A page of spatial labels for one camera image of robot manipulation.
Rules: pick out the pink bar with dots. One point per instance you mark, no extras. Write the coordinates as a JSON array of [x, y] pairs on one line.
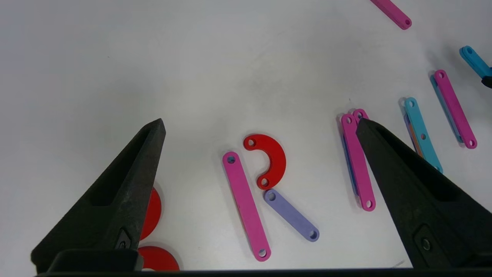
[[246, 206], [357, 163], [360, 113], [455, 109], [392, 11]]

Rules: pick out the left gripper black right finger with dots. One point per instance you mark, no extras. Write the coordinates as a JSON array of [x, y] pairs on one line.
[[434, 215]]

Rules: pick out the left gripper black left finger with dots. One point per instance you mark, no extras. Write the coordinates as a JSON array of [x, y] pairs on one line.
[[115, 200]]

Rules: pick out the small red curved piece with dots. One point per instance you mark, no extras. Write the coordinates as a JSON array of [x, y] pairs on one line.
[[276, 156]]

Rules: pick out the short purple bar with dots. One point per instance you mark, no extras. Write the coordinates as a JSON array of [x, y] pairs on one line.
[[292, 215]]

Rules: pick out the blue bar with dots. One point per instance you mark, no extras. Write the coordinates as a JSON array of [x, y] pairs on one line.
[[421, 132], [476, 61]]

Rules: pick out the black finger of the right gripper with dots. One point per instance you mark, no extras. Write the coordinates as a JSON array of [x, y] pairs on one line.
[[488, 82]]

